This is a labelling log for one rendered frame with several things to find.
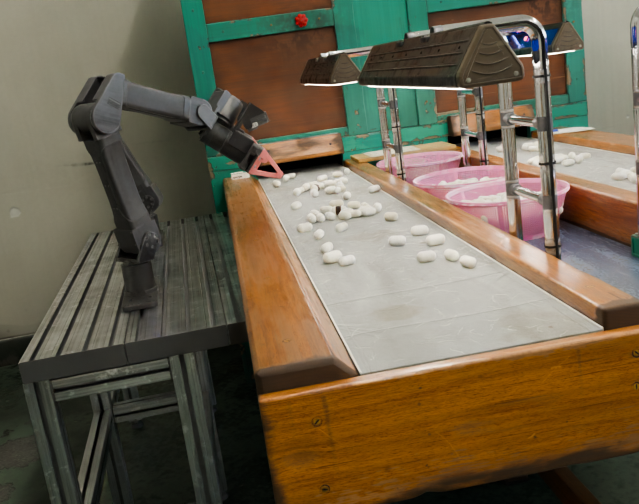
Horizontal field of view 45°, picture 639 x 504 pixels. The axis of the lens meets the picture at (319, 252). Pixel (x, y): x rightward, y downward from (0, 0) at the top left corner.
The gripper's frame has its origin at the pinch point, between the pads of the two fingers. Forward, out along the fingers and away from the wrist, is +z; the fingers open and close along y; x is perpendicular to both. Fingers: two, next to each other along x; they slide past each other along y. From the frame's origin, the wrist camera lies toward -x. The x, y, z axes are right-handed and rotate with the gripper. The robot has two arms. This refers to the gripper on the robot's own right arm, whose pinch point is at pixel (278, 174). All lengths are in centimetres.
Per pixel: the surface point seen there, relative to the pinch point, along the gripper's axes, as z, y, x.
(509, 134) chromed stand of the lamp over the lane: 22, -54, -29
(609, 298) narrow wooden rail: 30, -93, -13
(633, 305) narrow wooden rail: 31, -96, -14
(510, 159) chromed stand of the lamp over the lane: 25, -53, -25
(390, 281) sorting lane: 16, -62, 2
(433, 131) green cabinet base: 50, 85, -36
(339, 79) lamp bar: 1.5, 6.7, -26.4
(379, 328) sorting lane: 11, -82, 6
